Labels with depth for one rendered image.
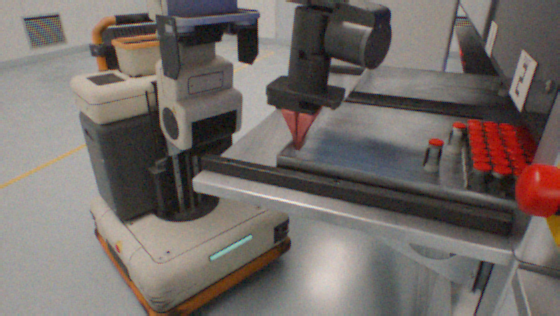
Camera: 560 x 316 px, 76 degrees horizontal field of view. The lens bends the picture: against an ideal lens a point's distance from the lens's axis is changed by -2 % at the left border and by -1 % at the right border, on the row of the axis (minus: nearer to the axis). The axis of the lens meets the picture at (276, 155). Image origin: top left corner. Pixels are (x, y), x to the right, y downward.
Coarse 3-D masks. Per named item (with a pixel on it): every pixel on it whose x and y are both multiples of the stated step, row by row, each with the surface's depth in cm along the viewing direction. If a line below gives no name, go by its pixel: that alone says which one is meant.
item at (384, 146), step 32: (320, 128) 67; (352, 128) 67; (384, 128) 67; (416, 128) 67; (448, 128) 64; (288, 160) 50; (320, 160) 56; (352, 160) 56; (384, 160) 56; (416, 160) 56; (448, 160) 56; (416, 192) 44; (448, 192) 43
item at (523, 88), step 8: (520, 56) 49; (528, 56) 45; (520, 64) 48; (528, 64) 44; (536, 64) 41; (520, 72) 47; (528, 72) 44; (528, 80) 43; (512, 88) 50; (520, 88) 46; (528, 88) 43; (512, 96) 49; (520, 96) 45; (520, 104) 44; (520, 112) 44
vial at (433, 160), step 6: (426, 150) 52; (432, 150) 51; (438, 150) 51; (432, 156) 51; (438, 156) 51; (426, 162) 52; (432, 162) 52; (438, 162) 52; (426, 168) 52; (432, 168) 52; (438, 168) 52
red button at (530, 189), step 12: (528, 168) 27; (540, 168) 27; (552, 168) 26; (528, 180) 27; (540, 180) 26; (552, 180) 26; (516, 192) 28; (528, 192) 26; (540, 192) 26; (552, 192) 26; (528, 204) 27; (540, 204) 26; (552, 204) 26; (540, 216) 27
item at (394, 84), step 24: (384, 72) 97; (408, 72) 95; (432, 72) 93; (456, 72) 91; (360, 96) 77; (384, 96) 75; (408, 96) 84; (432, 96) 84; (456, 96) 84; (480, 96) 84; (504, 120) 68
